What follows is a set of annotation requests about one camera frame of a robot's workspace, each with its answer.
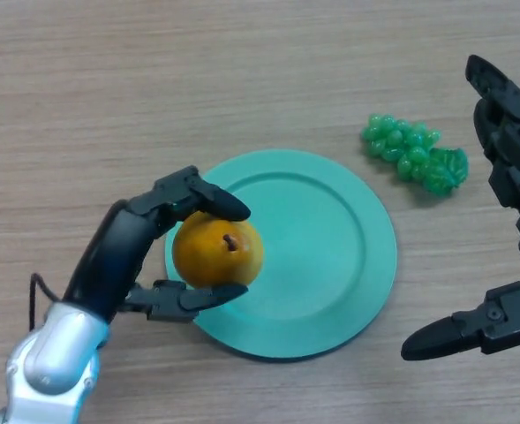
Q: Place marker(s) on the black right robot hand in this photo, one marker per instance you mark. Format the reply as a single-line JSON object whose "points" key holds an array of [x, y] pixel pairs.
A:
{"points": [[517, 146]]}

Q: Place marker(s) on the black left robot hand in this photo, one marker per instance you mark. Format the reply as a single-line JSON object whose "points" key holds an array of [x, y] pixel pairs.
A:
{"points": [[109, 256]]}

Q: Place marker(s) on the yellow pear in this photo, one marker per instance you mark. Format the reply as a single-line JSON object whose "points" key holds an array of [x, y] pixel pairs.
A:
{"points": [[206, 260]]}

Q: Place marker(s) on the teal green round plate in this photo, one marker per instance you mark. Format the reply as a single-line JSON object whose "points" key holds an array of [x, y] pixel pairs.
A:
{"points": [[321, 265]]}

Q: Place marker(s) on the green grape bunch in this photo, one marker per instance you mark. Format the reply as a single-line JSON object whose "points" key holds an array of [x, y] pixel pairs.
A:
{"points": [[412, 148]]}

